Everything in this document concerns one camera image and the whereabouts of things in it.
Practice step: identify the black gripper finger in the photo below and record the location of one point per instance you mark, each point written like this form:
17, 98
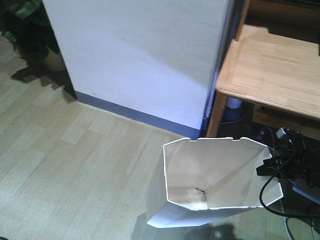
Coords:
268, 168

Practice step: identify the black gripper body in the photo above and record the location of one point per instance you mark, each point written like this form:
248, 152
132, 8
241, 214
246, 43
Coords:
296, 161

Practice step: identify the white trash bin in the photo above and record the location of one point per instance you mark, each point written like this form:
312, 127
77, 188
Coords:
197, 182

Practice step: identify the white cylinder under desk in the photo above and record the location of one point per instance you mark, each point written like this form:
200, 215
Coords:
233, 109

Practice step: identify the wooden desk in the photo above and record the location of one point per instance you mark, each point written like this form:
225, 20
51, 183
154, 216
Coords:
273, 62

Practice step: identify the green potted plant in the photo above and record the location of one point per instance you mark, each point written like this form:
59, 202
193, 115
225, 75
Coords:
26, 25

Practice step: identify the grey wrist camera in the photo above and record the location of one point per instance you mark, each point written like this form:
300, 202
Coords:
282, 133

